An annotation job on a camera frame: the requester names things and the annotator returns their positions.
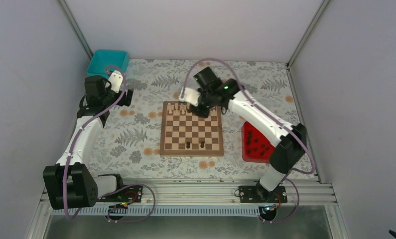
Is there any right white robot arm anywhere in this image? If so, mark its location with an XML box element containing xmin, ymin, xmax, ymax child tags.
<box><xmin>179</xmin><ymin>67</ymin><xmax>307</xmax><ymax>203</ymax></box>

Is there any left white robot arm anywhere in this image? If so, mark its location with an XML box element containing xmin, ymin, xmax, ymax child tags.
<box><xmin>43</xmin><ymin>70</ymin><xmax>132</xmax><ymax>210</ymax></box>

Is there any white chess pieces row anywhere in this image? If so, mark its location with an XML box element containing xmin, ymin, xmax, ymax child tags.
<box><xmin>162</xmin><ymin>101</ymin><xmax>197</xmax><ymax>116</ymax></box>

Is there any wooden chessboard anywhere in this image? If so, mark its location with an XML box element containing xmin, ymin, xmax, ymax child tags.
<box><xmin>159</xmin><ymin>107</ymin><xmax>224</xmax><ymax>157</ymax></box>

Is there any teal plastic bin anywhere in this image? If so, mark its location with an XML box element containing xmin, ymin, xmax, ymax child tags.
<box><xmin>87</xmin><ymin>49</ymin><xmax>130</xmax><ymax>78</ymax></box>

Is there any floral patterned table mat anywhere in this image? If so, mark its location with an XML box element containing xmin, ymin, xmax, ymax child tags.
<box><xmin>85</xmin><ymin>58</ymin><xmax>312</xmax><ymax>181</ymax></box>

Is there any red plastic tray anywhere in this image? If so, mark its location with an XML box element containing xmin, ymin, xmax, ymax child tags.
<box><xmin>242</xmin><ymin>121</ymin><xmax>275</xmax><ymax>164</ymax></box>

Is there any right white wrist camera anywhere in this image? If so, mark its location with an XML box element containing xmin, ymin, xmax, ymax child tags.
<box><xmin>178</xmin><ymin>87</ymin><xmax>200</xmax><ymax>107</ymax></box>

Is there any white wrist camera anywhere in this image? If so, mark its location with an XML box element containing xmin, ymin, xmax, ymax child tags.
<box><xmin>108</xmin><ymin>70</ymin><xmax>123</xmax><ymax>93</ymax></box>
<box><xmin>178</xmin><ymin>87</ymin><xmax>200</xmax><ymax>107</ymax></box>

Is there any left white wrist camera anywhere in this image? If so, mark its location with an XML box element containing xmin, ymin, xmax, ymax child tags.
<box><xmin>108</xmin><ymin>70</ymin><xmax>123</xmax><ymax>93</ymax></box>

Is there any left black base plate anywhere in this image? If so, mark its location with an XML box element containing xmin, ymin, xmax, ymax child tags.
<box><xmin>94</xmin><ymin>174</ymin><xmax>143</xmax><ymax>204</ymax></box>

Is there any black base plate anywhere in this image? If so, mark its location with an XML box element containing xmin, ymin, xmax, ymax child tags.
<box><xmin>233</xmin><ymin>186</ymin><xmax>288</xmax><ymax>204</ymax></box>
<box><xmin>94</xmin><ymin>174</ymin><xmax>143</xmax><ymax>204</ymax></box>

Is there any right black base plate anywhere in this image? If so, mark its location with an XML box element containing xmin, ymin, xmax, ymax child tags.
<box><xmin>233</xmin><ymin>186</ymin><xmax>288</xmax><ymax>204</ymax></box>

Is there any aluminium mounting rail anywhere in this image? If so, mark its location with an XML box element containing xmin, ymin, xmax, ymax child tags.
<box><xmin>27</xmin><ymin>179</ymin><xmax>348</xmax><ymax>239</ymax></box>

